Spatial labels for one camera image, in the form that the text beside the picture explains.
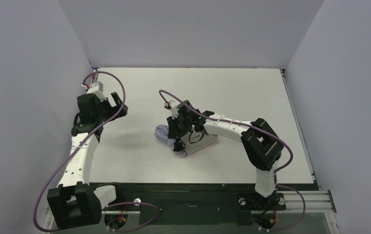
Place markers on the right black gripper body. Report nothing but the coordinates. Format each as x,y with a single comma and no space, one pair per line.
179,135

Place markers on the pink umbrella case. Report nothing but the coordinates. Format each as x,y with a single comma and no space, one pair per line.
195,141

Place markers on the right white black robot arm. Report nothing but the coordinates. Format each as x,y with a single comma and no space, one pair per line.
262,149

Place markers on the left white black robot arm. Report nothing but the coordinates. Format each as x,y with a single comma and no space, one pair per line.
76,168

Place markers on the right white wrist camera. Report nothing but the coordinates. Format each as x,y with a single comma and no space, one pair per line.
173,106

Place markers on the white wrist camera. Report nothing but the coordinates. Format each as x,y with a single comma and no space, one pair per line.
173,106
95,88

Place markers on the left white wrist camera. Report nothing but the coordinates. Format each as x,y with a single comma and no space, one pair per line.
95,88

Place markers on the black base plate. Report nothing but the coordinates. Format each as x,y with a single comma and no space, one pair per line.
200,204

